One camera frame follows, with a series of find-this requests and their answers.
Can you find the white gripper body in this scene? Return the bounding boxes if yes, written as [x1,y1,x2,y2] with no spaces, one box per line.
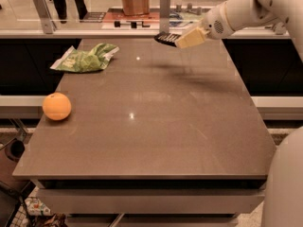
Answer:
[202,4,235,40]

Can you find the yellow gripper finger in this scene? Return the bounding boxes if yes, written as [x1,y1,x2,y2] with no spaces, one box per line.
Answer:
[175,27,208,48]

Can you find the grey table drawer front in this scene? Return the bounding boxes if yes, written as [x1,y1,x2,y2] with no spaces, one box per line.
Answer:
[38,189,264,215]

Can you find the metal glass bracket middle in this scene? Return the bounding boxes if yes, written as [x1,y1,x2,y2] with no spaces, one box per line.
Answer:
[159,0,170,33]

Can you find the metal glass bracket left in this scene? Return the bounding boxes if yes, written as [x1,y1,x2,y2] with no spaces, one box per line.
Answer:
[32,0,56,34]

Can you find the green chip bag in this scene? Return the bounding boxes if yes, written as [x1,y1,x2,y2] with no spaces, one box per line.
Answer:
[51,44,119,73]

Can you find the person legs dark trousers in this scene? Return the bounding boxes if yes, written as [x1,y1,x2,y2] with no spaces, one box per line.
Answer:
[50,0,89,25]

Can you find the wire basket with items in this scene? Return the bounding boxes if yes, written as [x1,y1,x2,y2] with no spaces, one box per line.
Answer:
[0,182,68,227]

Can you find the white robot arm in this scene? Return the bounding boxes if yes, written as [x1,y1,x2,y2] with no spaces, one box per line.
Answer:
[176,0,303,227]

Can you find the orange fruit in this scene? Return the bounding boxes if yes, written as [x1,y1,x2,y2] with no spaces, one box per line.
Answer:
[43,93,71,121]

